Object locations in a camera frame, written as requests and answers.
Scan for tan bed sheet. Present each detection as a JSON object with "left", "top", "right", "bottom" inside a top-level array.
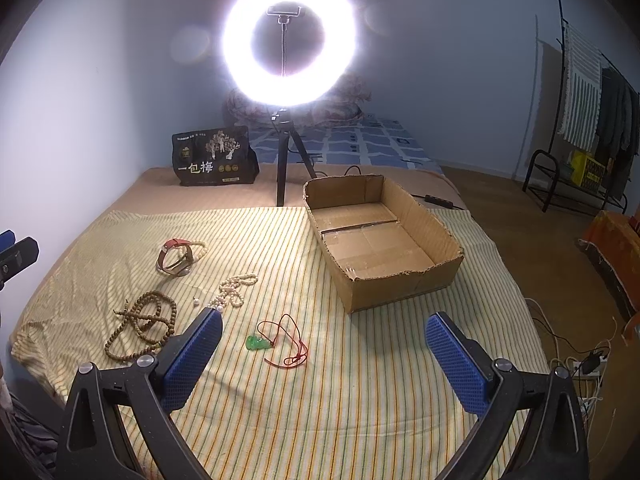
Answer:
[{"left": 112, "top": 161, "right": 469, "bottom": 221}]

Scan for yellow striped cloth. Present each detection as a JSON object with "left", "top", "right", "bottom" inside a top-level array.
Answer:
[{"left": 11, "top": 208, "right": 547, "bottom": 479}]

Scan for white floor cables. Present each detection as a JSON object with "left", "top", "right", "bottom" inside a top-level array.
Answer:
[{"left": 522, "top": 296, "right": 622, "bottom": 480}]

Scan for brown wooden bead necklace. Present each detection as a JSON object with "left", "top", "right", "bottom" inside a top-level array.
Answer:
[{"left": 103, "top": 289, "right": 178, "bottom": 363}]

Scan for black printed package bag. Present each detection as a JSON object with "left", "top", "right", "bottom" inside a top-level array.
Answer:
[{"left": 171, "top": 126, "right": 259, "bottom": 186}]

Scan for white striped hanging towel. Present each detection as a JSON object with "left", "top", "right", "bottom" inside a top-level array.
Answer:
[{"left": 558, "top": 22, "right": 602, "bottom": 152}]

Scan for dark hanging garment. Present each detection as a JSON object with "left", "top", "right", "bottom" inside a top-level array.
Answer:
[{"left": 594, "top": 67, "right": 639, "bottom": 200}]

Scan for folded floral quilt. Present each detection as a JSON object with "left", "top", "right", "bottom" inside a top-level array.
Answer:
[{"left": 224, "top": 73, "right": 371, "bottom": 128}]

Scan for blue checkered bed sheet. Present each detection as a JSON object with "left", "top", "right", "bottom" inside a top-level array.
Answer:
[{"left": 246, "top": 115, "right": 444, "bottom": 176}]

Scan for black tripod stand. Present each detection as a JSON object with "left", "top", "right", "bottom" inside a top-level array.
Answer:
[{"left": 271, "top": 108, "right": 326, "bottom": 207}]

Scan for yellow box on rack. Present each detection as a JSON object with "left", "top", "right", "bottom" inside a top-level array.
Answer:
[{"left": 570, "top": 150, "right": 605, "bottom": 192}]

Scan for white power strip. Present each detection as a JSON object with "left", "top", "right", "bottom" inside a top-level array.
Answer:
[{"left": 550, "top": 352, "right": 608, "bottom": 377}]

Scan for black clothes rack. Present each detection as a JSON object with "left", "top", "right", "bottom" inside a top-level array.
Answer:
[{"left": 522, "top": 3, "right": 639, "bottom": 216}]

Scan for phone holder in ring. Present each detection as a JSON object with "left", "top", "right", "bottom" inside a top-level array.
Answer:
[{"left": 267, "top": 6, "right": 305, "bottom": 77}]

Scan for red strap wristwatch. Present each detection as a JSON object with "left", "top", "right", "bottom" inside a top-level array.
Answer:
[{"left": 155, "top": 238, "right": 195, "bottom": 278}]

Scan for white ring light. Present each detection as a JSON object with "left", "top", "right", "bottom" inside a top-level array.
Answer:
[{"left": 221, "top": 0, "right": 357, "bottom": 107}]

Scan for brown cardboard box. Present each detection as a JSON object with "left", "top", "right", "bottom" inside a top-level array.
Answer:
[{"left": 303, "top": 174, "right": 464, "bottom": 314}]

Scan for orange covered furniture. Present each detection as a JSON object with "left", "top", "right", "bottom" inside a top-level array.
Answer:
[{"left": 576, "top": 210, "right": 639, "bottom": 346}]

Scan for green jade pendant red cord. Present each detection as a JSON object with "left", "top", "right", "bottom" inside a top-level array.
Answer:
[{"left": 245, "top": 313, "right": 309, "bottom": 366}]

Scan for white pearl necklace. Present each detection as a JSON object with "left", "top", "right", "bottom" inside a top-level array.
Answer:
[{"left": 209, "top": 272, "right": 260, "bottom": 316}]

